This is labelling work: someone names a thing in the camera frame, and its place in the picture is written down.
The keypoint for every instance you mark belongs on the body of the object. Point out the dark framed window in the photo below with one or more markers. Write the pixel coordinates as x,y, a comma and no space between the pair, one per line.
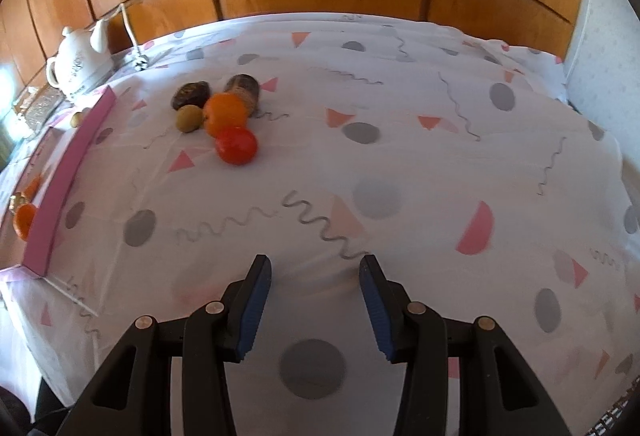
6,141

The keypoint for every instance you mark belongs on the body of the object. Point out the pink cardboard box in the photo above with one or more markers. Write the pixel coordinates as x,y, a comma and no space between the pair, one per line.
65,171

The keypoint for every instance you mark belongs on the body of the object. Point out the woven chair seat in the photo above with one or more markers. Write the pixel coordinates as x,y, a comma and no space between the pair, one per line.
612,421

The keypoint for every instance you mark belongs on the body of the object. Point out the large orange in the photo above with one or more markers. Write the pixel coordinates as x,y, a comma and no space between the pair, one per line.
24,222

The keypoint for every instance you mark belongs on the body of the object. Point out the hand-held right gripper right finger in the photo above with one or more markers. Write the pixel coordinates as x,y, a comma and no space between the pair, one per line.
375,311

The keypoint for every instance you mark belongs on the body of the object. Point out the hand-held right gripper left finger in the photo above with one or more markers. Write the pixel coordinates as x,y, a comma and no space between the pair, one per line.
255,311

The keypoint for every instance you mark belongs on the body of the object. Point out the small tan longan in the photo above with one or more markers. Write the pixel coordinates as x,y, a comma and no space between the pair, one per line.
76,119

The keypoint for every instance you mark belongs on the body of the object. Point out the small orange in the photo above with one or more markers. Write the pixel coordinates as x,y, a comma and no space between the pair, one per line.
225,114

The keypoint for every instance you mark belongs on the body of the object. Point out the carrot piece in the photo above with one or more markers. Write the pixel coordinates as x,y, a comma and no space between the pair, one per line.
31,187

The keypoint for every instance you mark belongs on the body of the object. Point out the large tan longan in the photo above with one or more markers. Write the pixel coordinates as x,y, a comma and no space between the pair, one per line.
189,119

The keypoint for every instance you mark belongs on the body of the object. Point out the white ceramic kettle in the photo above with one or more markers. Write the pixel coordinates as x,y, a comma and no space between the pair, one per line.
75,61

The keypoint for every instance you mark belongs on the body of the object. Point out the red tomato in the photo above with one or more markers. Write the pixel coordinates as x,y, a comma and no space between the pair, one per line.
236,145

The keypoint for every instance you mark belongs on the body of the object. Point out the white power plug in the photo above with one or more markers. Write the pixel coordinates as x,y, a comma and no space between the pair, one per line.
141,64

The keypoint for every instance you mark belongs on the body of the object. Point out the white patterned tablecloth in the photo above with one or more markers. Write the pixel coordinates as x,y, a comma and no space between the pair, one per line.
400,156

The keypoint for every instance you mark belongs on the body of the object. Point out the dark brown cloth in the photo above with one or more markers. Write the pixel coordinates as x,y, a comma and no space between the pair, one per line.
10,411

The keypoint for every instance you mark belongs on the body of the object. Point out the patterned tissue box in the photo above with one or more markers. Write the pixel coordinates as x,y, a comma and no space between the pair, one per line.
40,109

